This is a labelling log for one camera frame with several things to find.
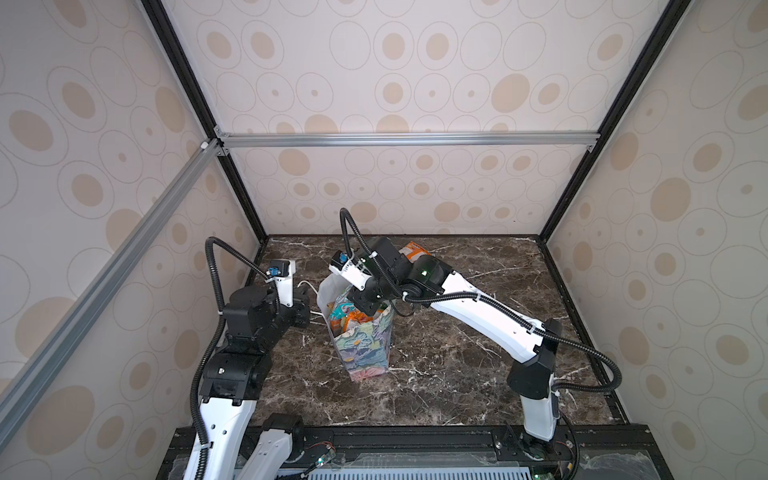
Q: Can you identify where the right black frame post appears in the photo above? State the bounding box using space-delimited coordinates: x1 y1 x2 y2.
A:
537 0 693 246

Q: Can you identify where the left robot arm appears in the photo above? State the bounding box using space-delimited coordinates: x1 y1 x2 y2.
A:
184 236 311 479

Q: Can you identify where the black frame post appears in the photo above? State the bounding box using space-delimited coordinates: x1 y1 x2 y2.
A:
140 0 269 245
537 0 693 246

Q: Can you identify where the horizontal aluminium frame bar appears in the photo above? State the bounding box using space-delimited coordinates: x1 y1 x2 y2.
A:
220 130 600 149

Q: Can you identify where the red yellow Fox's fruits packet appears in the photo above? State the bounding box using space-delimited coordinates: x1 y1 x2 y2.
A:
340 309 374 333

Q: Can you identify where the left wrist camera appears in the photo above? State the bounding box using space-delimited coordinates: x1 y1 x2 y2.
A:
267 259 296 308

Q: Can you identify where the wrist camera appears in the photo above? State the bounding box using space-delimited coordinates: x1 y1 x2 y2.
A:
267 259 296 308
329 250 372 291

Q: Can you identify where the orange snack packet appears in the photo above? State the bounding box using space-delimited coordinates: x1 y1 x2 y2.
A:
399 241 430 263

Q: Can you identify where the white paper bag colourful print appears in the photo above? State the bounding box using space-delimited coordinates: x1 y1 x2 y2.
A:
298 274 394 381

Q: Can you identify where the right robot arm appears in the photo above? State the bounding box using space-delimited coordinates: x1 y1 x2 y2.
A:
330 208 623 442

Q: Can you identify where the diagonal aluminium frame bar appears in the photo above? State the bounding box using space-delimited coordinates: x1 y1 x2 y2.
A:
1 139 223 449

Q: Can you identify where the left black frame post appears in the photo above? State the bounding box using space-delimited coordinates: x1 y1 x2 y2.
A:
140 0 269 245

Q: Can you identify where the teal red Fox's packet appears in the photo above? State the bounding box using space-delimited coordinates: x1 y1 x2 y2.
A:
329 296 360 322

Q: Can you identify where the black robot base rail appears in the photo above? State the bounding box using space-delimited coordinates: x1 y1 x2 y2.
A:
276 424 672 479

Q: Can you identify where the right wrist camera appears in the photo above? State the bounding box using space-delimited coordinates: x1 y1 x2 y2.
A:
329 250 372 291

